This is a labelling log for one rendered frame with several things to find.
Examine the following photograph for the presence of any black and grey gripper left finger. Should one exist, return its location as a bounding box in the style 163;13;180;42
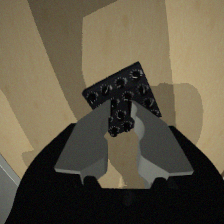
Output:
4;99;112;224

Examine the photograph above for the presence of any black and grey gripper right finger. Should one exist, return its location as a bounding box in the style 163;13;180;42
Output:
128;100;224;215

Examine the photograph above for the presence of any black knob box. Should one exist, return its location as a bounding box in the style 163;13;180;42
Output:
82;61;162;137

